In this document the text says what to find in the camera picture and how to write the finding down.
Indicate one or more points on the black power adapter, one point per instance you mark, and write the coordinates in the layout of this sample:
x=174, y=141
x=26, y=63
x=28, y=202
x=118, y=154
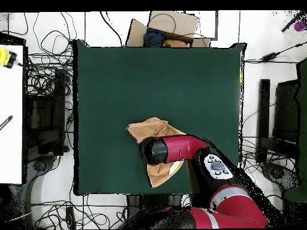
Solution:
x=268, y=56

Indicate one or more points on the green cloth covered table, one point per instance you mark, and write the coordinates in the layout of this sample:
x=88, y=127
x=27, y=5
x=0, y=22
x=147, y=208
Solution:
x=302, y=119

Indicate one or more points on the dark blue garment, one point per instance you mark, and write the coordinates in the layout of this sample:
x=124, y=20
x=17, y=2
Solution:
x=153, y=38

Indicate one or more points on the yellow and black tool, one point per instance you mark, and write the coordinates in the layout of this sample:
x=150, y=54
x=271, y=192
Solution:
x=3, y=57

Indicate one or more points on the brown cardboard box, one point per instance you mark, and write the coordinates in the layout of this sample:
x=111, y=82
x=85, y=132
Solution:
x=172, y=22

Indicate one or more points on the white side table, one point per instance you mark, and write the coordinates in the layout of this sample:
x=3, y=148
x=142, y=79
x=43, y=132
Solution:
x=10, y=95

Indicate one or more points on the black marker pen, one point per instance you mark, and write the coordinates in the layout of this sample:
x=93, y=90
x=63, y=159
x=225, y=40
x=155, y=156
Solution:
x=6, y=122

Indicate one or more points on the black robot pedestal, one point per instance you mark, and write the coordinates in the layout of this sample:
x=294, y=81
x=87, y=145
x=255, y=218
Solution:
x=133, y=206

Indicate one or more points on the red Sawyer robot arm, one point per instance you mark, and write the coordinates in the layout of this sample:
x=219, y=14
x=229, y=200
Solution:
x=182, y=147

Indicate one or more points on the black upright bar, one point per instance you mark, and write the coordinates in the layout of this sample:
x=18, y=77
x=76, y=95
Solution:
x=263, y=115

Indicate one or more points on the tan terry towel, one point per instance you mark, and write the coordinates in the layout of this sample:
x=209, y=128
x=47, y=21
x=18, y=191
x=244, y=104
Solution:
x=148, y=127

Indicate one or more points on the dark green table cloth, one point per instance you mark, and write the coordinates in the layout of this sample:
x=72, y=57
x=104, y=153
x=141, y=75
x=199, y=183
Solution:
x=120, y=83

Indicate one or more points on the orange garment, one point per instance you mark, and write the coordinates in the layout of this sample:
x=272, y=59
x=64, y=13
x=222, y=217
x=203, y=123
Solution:
x=175, y=43

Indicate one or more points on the black equipment rack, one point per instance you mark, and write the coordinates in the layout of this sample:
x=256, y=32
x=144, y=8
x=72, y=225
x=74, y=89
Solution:
x=48, y=115

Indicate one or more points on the purple round object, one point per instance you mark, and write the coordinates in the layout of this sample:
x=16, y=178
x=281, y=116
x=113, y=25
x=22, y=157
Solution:
x=299, y=25

